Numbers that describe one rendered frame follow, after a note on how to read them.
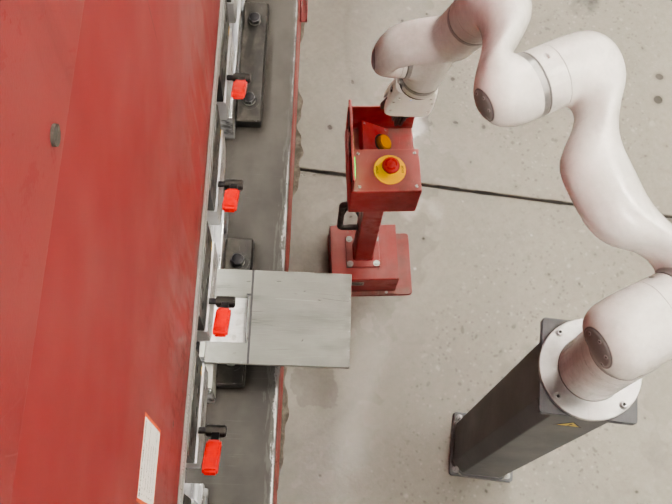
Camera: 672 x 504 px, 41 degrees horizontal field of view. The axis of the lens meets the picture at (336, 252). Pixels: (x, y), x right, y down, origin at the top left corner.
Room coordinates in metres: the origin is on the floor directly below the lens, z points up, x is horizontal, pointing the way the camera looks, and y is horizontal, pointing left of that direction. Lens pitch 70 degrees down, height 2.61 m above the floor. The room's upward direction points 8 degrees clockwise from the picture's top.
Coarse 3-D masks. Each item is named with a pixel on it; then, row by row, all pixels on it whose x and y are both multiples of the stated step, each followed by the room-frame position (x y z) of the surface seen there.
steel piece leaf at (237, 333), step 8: (248, 296) 0.48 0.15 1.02; (240, 304) 0.47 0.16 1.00; (248, 304) 0.47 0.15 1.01; (232, 312) 0.45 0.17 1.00; (240, 312) 0.45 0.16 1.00; (232, 320) 0.44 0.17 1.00; (240, 320) 0.44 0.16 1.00; (232, 328) 0.42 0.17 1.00; (240, 328) 0.42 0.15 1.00; (232, 336) 0.41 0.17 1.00; (240, 336) 0.41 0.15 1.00
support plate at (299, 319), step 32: (224, 288) 0.50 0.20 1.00; (256, 288) 0.51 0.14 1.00; (288, 288) 0.51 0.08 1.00; (320, 288) 0.52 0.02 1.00; (256, 320) 0.44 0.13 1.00; (288, 320) 0.45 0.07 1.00; (320, 320) 0.46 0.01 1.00; (224, 352) 0.38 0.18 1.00; (256, 352) 0.38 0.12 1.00; (288, 352) 0.39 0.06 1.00; (320, 352) 0.40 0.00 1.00
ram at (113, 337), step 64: (128, 0) 0.42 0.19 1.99; (192, 0) 0.65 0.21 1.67; (128, 64) 0.38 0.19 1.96; (192, 64) 0.59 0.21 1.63; (128, 128) 0.33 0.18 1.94; (192, 128) 0.53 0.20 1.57; (64, 192) 0.21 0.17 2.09; (128, 192) 0.29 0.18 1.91; (192, 192) 0.46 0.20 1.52; (64, 256) 0.17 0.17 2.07; (128, 256) 0.24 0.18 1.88; (192, 256) 0.39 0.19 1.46; (64, 320) 0.14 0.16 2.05; (128, 320) 0.20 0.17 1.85; (192, 320) 0.32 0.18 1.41; (64, 384) 0.10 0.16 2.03; (128, 384) 0.15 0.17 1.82; (192, 384) 0.24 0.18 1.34; (64, 448) 0.06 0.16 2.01; (128, 448) 0.10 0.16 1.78
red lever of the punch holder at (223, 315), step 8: (224, 296) 0.40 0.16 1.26; (232, 296) 0.41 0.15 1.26; (216, 304) 0.39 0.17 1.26; (224, 304) 0.39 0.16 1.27; (232, 304) 0.39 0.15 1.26; (216, 312) 0.37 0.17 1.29; (224, 312) 0.37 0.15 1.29; (216, 320) 0.35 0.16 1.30; (224, 320) 0.35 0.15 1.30; (216, 328) 0.34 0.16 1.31; (224, 328) 0.34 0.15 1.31; (216, 336) 0.33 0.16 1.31; (224, 336) 0.33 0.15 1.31
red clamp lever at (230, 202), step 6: (228, 180) 0.60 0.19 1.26; (234, 180) 0.60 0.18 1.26; (240, 180) 0.60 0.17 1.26; (222, 186) 0.59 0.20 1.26; (228, 186) 0.59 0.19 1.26; (234, 186) 0.59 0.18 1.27; (240, 186) 0.59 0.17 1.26; (228, 192) 0.57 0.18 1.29; (234, 192) 0.57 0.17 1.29; (228, 198) 0.55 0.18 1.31; (234, 198) 0.55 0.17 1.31; (222, 204) 0.54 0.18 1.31; (228, 204) 0.54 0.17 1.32; (234, 204) 0.54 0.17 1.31; (228, 210) 0.53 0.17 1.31; (234, 210) 0.53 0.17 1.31
